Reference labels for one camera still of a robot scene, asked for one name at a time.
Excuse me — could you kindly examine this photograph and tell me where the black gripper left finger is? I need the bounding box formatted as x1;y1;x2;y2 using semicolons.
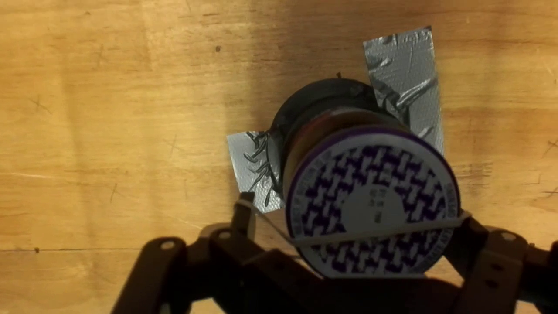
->
109;194;275;314

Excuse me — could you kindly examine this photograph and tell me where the grey duct tape strip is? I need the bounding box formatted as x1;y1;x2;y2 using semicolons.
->
224;130;285;214
362;25;448;158

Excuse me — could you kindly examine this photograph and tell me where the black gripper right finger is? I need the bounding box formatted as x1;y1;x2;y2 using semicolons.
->
444;215;558;314

